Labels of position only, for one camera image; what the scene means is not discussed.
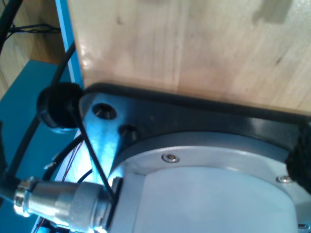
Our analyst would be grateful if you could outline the thin black wire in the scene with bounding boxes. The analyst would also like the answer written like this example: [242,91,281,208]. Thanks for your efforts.
[69,104,115,202]

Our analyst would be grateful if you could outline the thick black cable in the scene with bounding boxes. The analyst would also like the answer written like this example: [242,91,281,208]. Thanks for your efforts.
[0,0,25,204]

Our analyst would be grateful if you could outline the black fuzzy strap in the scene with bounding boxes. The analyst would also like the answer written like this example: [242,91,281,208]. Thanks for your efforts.
[286,120,311,193]

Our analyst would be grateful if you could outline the blue metal stand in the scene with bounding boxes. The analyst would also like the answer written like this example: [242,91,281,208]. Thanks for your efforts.
[0,0,98,233]

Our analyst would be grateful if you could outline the silver cable connector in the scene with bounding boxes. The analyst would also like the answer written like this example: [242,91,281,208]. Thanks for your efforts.
[14,176,120,233]

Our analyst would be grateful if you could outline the tangled thin black wires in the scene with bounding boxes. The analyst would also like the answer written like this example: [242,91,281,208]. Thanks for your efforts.
[6,23,61,35]

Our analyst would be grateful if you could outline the black round knob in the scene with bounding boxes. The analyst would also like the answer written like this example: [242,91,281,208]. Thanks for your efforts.
[36,82,85,133]

